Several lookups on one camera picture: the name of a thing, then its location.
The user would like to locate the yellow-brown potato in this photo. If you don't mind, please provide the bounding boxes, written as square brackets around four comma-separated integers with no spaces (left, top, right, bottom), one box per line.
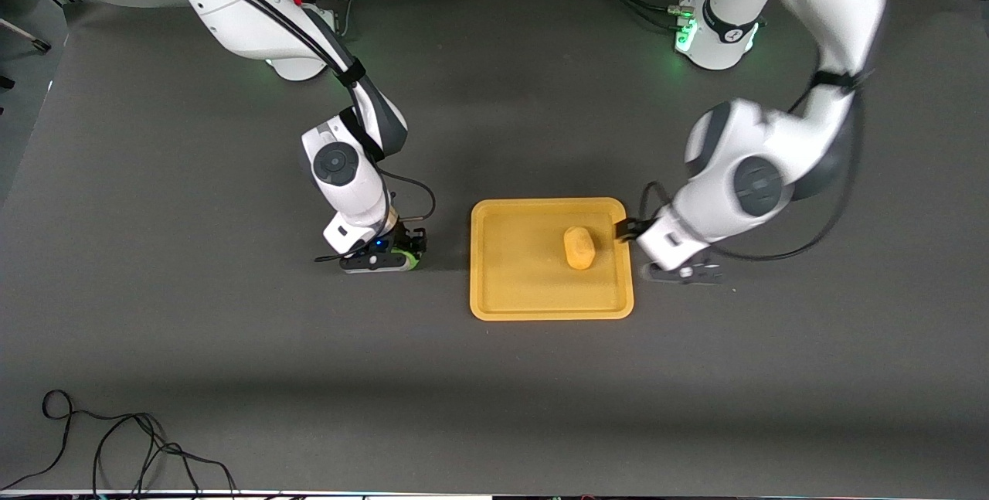
[562,226,596,270]

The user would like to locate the yellow rectangular tray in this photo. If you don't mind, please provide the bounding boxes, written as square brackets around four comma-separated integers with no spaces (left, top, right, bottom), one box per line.
[469,197,635,321]

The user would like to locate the dark grey table cover sheet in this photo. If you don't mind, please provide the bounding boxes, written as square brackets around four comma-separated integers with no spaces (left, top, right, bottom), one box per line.
[0,0,989,497]

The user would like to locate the grey tripod leg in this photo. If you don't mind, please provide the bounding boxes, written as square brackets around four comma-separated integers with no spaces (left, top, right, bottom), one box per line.
[0,17,53,53]

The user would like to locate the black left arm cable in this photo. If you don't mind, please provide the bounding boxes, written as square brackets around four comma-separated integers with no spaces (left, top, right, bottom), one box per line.
[637,71,866,263]

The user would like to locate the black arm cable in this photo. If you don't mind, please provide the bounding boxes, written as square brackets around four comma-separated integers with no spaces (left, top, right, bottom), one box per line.
[42,0,437,263]
[637,71,866,263]

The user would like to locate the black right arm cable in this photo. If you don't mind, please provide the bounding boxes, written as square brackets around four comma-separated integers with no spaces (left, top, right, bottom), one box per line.
[42,0,437,263]

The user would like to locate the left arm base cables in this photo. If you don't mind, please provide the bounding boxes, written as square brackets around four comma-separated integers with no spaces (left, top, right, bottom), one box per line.
[583,0,692,31]

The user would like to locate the loose black cable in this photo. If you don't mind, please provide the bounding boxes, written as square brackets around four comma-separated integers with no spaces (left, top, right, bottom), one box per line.
[0,389,240,500]

